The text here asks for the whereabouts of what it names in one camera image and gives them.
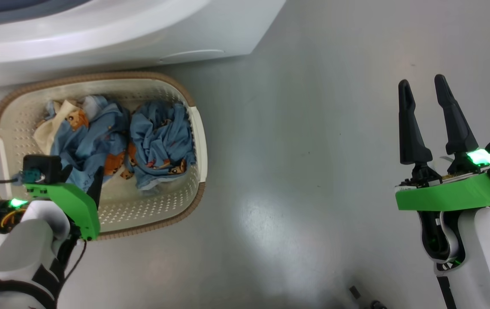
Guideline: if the round filter cover flap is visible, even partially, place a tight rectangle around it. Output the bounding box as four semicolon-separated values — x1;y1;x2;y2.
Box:
161;49;225;63

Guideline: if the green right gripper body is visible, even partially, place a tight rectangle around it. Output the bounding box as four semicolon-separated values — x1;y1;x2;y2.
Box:
395;152;490;212

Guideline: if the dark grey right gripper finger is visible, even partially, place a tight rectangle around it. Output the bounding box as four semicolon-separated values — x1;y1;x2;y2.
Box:
398;79;433;166
434;74;479;156

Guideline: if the blue bear print garment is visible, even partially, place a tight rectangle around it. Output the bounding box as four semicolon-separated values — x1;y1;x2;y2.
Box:
130;101;197;191

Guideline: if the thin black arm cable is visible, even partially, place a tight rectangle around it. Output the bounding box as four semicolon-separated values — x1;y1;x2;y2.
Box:
63;239;88;282

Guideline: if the cream perforated laundry basket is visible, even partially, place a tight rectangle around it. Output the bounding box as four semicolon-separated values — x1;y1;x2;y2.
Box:
0;72;208;241

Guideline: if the grey rubber door gasket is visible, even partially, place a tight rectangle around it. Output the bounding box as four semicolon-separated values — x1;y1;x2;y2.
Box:
0;0;95;27

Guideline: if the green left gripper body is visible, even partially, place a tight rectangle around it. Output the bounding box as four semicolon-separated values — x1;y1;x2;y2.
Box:
24;182;101;241

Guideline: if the blue and cream bear garment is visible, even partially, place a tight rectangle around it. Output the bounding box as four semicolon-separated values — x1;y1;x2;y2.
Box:
33;95;136;192

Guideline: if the white front-load washing machine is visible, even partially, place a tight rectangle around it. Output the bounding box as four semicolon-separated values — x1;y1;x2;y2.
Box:
0;0;287;91

